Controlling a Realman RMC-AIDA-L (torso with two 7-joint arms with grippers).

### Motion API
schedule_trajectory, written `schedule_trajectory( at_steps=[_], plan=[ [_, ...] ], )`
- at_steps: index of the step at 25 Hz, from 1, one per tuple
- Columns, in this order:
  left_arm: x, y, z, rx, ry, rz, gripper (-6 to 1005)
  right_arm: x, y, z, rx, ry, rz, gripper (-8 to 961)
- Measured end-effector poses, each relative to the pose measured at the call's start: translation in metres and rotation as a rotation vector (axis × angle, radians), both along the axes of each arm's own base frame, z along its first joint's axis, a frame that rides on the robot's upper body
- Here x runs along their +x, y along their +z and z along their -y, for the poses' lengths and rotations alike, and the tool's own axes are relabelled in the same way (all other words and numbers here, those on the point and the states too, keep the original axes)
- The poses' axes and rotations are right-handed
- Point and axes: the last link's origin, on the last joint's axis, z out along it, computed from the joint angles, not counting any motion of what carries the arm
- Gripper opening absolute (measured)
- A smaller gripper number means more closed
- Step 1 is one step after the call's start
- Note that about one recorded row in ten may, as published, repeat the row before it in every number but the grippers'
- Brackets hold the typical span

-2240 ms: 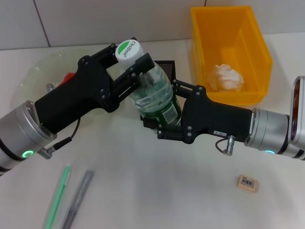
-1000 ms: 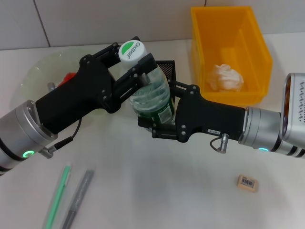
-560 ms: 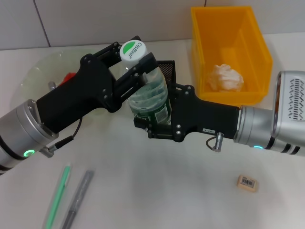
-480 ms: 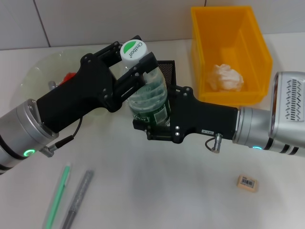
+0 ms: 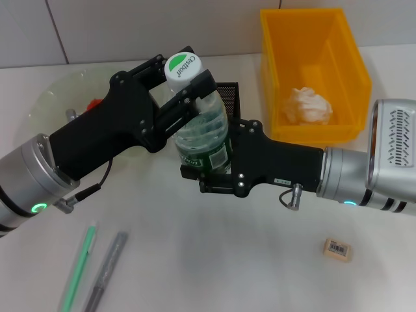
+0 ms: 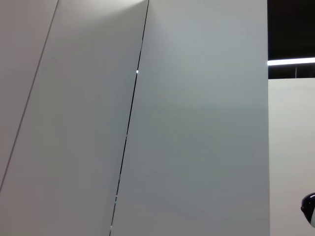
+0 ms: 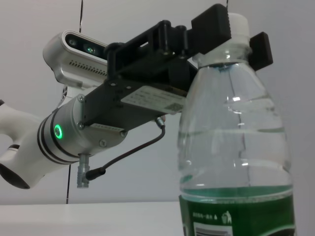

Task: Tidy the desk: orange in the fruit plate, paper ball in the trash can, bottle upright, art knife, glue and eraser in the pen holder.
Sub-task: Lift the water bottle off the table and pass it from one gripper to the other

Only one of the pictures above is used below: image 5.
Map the beige eraser with barcode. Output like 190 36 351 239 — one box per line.
322 237 354 263

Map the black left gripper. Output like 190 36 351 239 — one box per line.
48 54 218 182

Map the clear bottle with green label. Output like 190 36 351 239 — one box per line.
163 51 233 176

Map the pale green glass fruit plate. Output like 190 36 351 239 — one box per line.
29 69 170 157

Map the green pen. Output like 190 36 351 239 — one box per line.
61 220 98 311

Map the left gripper cable with plugs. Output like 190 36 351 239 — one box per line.
53 109 114 215

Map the white paper ball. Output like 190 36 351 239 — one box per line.
282 86 334 126

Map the yellow plastic bin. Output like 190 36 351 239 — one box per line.
259 8 373 146

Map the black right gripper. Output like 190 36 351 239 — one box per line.
179 118 326 198

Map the grey pen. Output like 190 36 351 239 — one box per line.
83 231 128 312

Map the black mesh pen holder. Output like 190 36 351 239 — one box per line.
215 81 242 122

